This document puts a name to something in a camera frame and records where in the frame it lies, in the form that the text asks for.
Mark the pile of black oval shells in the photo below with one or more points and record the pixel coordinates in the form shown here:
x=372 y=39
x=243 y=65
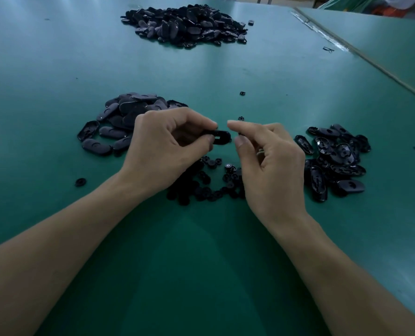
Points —
x=337 y=161

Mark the person's right hand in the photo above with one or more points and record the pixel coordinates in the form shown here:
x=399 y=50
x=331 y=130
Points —
x=274 y=182

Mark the pile of small black buttons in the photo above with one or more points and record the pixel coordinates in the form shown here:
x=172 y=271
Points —
x=204 y=182

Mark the person's right forearm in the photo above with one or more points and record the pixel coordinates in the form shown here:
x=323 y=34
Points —
x=358 y=287

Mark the person's left hand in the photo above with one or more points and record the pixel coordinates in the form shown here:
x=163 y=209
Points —
x=162 y=154

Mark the green striped bag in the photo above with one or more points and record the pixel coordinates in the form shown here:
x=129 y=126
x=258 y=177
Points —
x=347 y=2

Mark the red plastic stool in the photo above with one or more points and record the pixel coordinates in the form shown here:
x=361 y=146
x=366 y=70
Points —
x=389 y=10

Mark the person's left forearm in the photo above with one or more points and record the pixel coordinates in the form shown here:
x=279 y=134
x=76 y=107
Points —
x=50 y=266

